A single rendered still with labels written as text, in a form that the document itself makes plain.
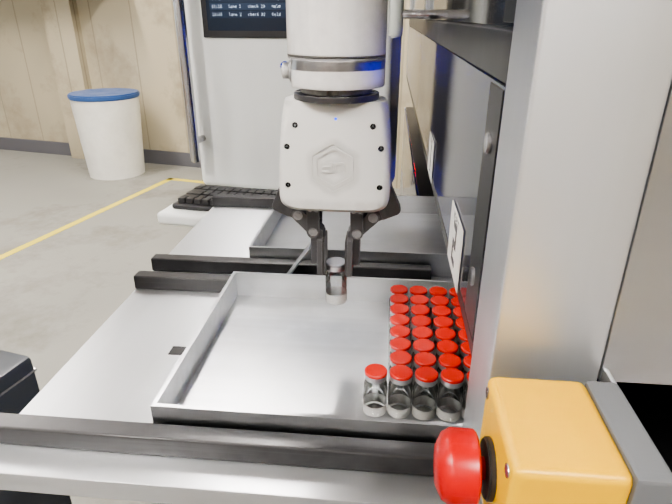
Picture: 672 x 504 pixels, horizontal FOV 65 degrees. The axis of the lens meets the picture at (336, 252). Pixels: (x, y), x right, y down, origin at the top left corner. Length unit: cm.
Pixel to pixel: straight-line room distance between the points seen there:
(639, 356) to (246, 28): 114
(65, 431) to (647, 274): 45
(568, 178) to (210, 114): 118
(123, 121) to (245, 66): 326
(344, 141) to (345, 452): 26
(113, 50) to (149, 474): 477
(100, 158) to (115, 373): 408
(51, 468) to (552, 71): 46
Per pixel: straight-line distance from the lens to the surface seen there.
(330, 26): 44
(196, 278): 72
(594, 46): 29
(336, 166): 47
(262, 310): 67
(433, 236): 89
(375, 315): 65
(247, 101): 136
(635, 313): 35
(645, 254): 33
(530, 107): 29
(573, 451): 29
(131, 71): 504
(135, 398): 56
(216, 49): 138
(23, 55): 581
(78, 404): 58
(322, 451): 45
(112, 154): 461
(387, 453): 45
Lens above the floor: 122
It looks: 24 degrees down
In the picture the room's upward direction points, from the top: straight up
